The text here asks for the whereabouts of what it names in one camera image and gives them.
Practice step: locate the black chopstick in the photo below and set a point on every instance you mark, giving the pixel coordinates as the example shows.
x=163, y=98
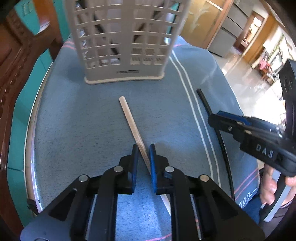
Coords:
x=221, y=143

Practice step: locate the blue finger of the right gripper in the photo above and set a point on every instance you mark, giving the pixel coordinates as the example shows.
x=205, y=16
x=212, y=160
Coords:
x=239, y=118
x=226, y=125

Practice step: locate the teal lower cabinets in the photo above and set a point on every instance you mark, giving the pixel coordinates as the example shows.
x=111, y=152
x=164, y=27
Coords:
x=16, y=171

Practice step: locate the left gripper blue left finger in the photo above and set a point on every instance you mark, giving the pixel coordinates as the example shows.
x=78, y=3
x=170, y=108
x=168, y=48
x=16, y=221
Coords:
x=132, y=168

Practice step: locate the right hand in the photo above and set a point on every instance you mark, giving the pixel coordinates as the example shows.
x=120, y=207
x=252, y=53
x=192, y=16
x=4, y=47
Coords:
x=268, y=187

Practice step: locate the glass sliding door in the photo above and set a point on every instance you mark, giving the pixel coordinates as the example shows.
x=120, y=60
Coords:
x=204, y=20

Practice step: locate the beige chopstick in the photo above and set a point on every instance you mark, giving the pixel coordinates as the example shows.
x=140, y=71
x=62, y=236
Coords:
x=135, y=132

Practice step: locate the beige plastic utensil basket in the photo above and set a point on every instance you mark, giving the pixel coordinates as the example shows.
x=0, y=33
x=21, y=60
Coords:
x=124, y=40

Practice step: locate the carved wooden chair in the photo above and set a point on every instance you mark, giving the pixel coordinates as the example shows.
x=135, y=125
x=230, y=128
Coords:
x=20, y=49

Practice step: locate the blue striped towel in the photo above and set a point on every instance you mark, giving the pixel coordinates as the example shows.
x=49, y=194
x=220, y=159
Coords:
x=82, y=129

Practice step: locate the silver refrigerator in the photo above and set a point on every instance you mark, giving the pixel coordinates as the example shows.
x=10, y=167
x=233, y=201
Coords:
x=231, y=28

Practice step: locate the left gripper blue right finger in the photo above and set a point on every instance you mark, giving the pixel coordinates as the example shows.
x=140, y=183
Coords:
x=155, y=168

